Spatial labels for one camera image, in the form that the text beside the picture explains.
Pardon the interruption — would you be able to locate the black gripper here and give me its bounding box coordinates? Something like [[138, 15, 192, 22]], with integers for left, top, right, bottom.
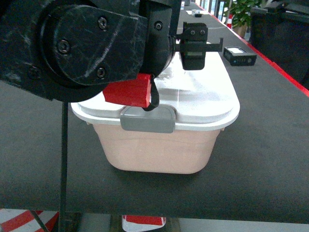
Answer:
[[175, 22, 224, 70]]

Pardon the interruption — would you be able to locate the white box lid grey handle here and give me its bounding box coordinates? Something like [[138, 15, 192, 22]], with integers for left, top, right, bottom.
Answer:
[[71, 52, 240, 133]]

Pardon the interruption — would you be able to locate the pink plastic storage box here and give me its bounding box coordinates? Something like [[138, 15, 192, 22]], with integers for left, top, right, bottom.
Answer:
[[93, 124, 222, 174]]

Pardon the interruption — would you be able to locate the red white traffic cone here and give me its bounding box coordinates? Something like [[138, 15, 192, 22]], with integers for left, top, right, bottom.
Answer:
[[226, 14, 233, 29]]

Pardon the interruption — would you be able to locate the small black digital device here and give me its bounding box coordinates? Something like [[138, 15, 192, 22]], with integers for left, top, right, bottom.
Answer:
[[223, 47, 257, 66]]

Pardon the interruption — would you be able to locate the green potted plant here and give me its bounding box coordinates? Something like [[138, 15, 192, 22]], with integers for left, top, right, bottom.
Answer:
[[223, 0, 263, 38]]

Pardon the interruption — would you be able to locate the black mat on table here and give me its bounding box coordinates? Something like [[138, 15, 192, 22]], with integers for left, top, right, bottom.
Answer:
[[0, 3, 309, 224]]

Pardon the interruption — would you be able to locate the red white striped bollard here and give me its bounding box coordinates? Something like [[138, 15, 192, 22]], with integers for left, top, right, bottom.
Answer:
[[122, 215, 167, 232]]

